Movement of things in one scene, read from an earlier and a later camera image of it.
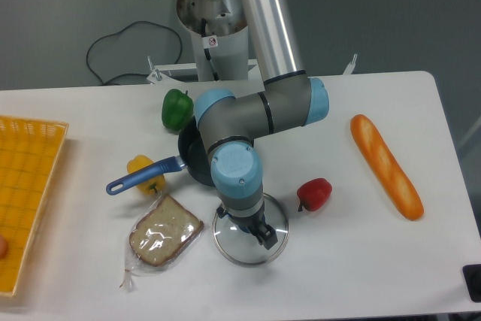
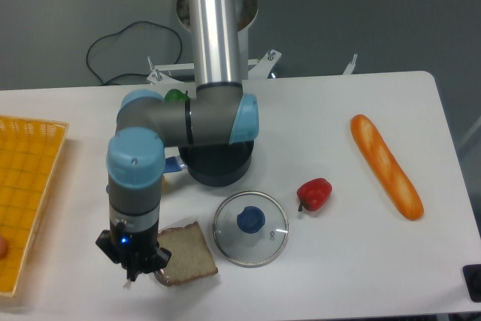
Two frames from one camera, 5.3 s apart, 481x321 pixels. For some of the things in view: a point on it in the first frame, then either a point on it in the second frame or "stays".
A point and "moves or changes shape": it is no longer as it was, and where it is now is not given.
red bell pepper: [313, 194] stays
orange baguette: [386, 168] stays
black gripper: [266, 234] to [137, 252]
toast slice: [161, 232] moves or changes shape
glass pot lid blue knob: [243, 248] stays
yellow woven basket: [30, 152] stays
